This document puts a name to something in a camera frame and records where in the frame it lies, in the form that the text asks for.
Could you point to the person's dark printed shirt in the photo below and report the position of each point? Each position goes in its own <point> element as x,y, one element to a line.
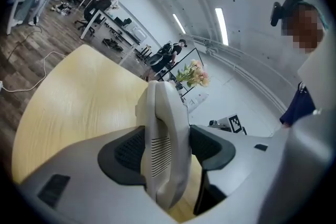
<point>299,106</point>

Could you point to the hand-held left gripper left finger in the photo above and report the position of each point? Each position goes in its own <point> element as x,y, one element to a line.
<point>86,165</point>

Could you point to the long white desk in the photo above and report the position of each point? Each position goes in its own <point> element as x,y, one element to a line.
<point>113,23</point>

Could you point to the white desktop box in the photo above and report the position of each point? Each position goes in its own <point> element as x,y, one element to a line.
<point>137,33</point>

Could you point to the white metal rack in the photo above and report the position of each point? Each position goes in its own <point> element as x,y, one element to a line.
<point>18,5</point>

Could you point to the person's head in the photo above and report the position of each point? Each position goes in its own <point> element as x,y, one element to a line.
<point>302,26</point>

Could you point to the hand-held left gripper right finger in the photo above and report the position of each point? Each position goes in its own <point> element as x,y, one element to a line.
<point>236,162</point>

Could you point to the long ceiling tube light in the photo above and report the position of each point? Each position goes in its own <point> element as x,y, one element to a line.
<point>179,23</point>
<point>221,26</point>

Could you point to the white telephone handset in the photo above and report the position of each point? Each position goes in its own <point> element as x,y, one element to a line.
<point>168,123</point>

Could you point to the black-framed rolling whiteboard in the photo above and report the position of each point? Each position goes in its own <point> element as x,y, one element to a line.
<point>183,70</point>

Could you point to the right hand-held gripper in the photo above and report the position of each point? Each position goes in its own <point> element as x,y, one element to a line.
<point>235,123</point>

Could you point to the black office chair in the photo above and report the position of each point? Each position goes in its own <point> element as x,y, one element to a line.
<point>92,14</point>

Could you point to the pastel flower bouquet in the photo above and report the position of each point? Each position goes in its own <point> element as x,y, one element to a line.
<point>194,74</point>

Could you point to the white ceiling pipe run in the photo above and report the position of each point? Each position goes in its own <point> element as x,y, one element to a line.
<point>241,70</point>

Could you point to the black head-mounted camera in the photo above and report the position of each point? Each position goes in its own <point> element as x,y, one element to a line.
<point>276,13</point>

